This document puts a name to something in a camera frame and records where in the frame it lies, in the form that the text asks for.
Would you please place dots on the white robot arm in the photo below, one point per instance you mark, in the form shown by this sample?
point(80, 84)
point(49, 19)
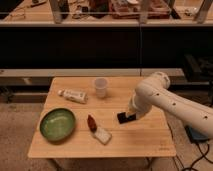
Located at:
point(153, 91)

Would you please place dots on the green ceramic bowl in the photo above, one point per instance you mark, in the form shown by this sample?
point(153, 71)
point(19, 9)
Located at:
point(57, 124)

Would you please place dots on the white tube bottle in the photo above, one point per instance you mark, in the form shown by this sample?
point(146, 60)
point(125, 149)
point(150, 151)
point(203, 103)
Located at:
point(73, 95)

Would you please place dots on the black rectangular block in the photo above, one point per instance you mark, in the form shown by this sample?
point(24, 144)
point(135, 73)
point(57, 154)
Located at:
point(122, 118)

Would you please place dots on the wooden table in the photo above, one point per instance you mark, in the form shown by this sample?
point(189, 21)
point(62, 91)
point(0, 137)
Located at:
point(147, 137)

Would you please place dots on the red tray on shelf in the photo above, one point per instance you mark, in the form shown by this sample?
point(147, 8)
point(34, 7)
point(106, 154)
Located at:
point(132, 9)

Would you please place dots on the blue foot pedal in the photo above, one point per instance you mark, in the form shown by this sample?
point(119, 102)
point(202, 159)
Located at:
point(195, 136)

